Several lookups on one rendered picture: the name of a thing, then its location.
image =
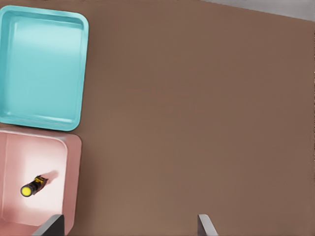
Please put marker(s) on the yellow-capped black push button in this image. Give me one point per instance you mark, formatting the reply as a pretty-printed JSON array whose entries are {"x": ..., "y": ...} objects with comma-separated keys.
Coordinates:
[{"x": 31, "y": 187}]

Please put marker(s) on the pink box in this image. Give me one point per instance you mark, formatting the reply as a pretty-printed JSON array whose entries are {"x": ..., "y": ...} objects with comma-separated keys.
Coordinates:
[{"x": 29, "y": 157}]

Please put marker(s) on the pale blue-green tray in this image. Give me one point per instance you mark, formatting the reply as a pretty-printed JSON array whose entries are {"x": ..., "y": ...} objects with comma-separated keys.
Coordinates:
[{"x": 44, "y": 71}]

